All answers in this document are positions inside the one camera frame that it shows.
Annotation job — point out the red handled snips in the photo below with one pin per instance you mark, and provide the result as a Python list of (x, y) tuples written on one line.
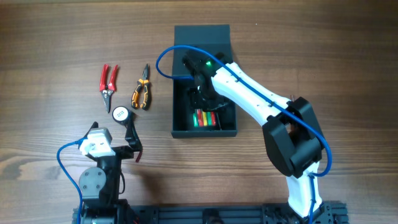
[(107, 89)]

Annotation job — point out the orange black pliers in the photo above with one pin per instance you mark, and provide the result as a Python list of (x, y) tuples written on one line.
[(143, 84)]

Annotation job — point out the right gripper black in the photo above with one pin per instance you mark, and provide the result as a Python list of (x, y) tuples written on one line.
[(205, 101)]

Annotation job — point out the clear case of screwdrivers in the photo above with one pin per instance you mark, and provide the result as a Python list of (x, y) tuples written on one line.
[(204, 118)]

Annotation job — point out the silver socket wrench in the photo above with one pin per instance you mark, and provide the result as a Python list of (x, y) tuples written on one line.
[(218, 121)]

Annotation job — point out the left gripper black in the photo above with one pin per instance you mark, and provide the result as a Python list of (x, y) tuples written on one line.
[(119, 150)]

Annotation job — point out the black open box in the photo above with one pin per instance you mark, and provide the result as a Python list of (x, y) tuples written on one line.
[(202, 40)]

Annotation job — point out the round white black tape measure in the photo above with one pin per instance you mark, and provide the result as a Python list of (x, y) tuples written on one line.
[(120, 114)]

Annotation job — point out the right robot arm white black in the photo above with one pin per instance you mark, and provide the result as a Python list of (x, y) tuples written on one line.
[(292, 135)]

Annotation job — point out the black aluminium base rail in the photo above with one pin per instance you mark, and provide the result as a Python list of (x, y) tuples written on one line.
[(267, 213)]

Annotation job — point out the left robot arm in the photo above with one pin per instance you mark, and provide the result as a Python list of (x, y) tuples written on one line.
[(100, 185)]

